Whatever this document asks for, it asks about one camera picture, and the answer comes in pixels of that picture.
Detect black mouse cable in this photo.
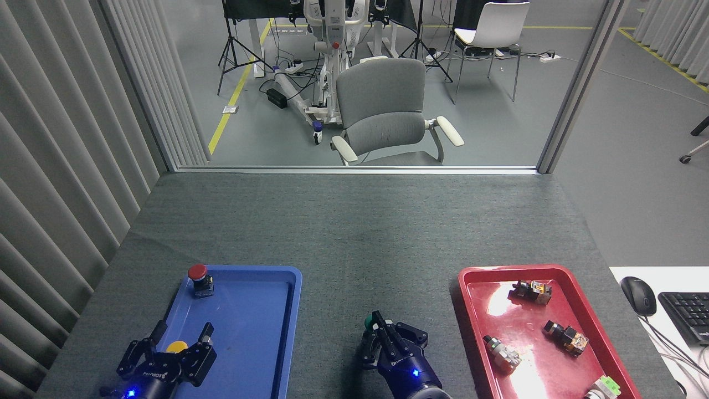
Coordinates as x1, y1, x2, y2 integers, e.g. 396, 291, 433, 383
643, 314, 709, 380

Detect white stand on wheels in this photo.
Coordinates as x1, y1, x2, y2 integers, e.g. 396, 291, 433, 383
274, 0, 371, 146

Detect grey office chair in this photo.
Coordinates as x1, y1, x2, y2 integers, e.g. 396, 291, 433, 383
331, 58, 465, 166

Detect white plastic chair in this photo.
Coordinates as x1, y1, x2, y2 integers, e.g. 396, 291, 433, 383
445, 2, 531, 105

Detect red plastic tray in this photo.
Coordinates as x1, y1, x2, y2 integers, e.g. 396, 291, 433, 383
458, 264, 642, 399

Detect blue plastic tray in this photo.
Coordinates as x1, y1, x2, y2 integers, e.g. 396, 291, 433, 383
135, 265, 303, 399

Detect black keyboard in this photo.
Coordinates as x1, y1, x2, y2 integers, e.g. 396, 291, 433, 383
657, 291, 709, 347

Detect white switch with green cap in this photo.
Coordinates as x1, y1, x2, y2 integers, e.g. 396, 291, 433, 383
584, 375, 621, 399

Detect silver round switch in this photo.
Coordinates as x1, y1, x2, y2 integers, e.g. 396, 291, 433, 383
482, 335, 522, 372

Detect black switch with orange block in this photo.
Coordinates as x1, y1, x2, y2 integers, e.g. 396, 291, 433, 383
543, 320, 589, 356
509, 280, 553, 305

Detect silver post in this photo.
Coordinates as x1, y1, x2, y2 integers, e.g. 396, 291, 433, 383
536, 0, 630, 175

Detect white desk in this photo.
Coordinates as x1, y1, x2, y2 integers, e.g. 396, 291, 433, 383
609, 266, 709, 399

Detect black computer mouse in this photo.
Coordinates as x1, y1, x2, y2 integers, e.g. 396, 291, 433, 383
620, 276, 657, 317

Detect black chair base with wheel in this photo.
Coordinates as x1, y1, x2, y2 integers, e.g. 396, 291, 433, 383
679, 115, 709, 165

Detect red push button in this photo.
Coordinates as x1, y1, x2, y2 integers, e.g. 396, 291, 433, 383
187, 264, 215, 299

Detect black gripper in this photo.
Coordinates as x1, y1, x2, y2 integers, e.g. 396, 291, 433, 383
102, 320, 218, 399
362, 310, 442, 399

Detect black tripod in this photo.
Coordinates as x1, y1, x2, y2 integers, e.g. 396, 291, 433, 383
217, 0, 275, 96
398, 0, 454, 83

